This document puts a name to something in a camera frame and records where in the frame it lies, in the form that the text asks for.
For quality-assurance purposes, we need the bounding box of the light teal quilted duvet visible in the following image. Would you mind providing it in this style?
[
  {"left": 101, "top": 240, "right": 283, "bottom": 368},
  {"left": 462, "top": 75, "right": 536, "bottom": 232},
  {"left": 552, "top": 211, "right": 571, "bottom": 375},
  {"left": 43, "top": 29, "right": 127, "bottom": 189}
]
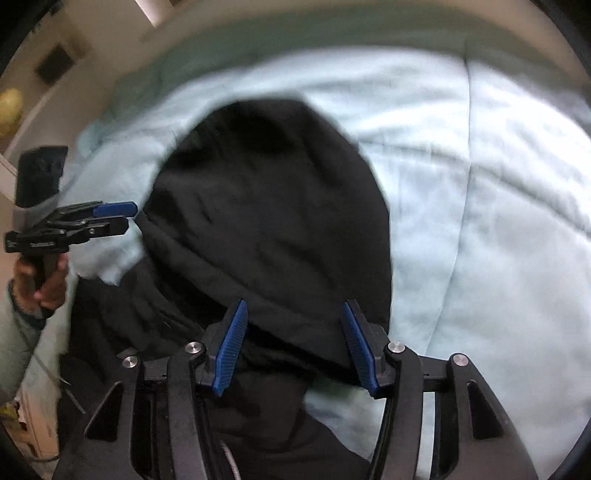
[{"left": 18, "top": 27, "right": 591, "bottom": 480}]

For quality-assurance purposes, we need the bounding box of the black hooded jacket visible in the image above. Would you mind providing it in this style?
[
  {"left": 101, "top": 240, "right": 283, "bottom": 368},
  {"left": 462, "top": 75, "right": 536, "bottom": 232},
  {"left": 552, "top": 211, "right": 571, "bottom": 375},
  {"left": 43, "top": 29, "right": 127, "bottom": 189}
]
[{"left": 58, "top": 99, "right": 392, "bottom": 479}]

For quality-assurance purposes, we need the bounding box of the yellow globe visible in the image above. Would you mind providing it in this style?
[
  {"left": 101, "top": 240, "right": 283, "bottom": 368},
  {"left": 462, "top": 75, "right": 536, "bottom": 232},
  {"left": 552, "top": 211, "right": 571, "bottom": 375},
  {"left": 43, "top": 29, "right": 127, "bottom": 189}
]
[{"left": 0, "top": 88, "right": 23, "bottom": 137}]

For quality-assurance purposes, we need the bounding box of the person's left hand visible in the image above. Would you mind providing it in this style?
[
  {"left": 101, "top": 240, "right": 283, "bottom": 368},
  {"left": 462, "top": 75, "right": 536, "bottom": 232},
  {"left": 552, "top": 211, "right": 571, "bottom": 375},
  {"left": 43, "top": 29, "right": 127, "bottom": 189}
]
[{"left": 12, "top": 254, "right": 69, "bottom": 314}]

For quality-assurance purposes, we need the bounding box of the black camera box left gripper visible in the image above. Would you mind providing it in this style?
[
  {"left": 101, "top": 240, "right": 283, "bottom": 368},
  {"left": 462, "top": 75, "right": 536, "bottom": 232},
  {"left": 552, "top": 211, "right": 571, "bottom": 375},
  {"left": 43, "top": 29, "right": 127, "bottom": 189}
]
[{"left": 14, "top": 146, "right": 68, "bottom": 208}]

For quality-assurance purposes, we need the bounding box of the black cable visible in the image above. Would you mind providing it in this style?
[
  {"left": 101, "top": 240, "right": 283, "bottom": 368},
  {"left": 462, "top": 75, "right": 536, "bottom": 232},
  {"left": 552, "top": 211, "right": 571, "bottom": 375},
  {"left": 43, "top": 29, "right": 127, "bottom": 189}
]
[{"left": 13, "top": 313, "right": 86, "bottom": 415}]

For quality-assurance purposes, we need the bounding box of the light green sleeve forearm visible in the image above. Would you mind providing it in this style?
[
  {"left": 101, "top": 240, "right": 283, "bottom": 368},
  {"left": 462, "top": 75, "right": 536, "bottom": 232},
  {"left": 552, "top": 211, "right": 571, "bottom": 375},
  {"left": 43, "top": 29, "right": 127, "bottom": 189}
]
[{"left": 0, "top": 280, "right": 47, "bottom": 404}]

